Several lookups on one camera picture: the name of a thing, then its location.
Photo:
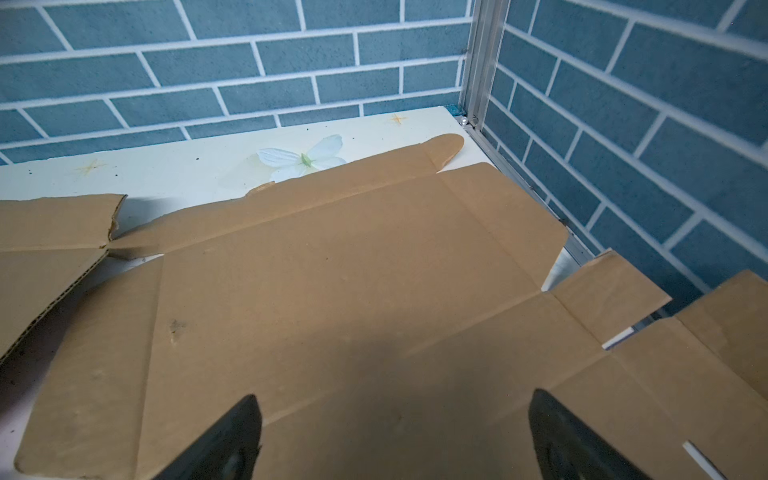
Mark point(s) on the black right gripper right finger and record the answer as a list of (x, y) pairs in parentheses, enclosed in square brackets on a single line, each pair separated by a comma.
[(567, 448)]

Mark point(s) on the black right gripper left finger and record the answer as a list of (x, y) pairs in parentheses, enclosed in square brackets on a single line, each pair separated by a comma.
[(227, 450)]

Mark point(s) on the brown cardboard box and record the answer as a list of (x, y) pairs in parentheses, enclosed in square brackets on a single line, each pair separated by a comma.
[(390, 317), (48, 245)]

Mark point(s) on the aluminium corner post right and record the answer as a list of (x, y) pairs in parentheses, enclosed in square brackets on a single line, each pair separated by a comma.
[(485, 39)]

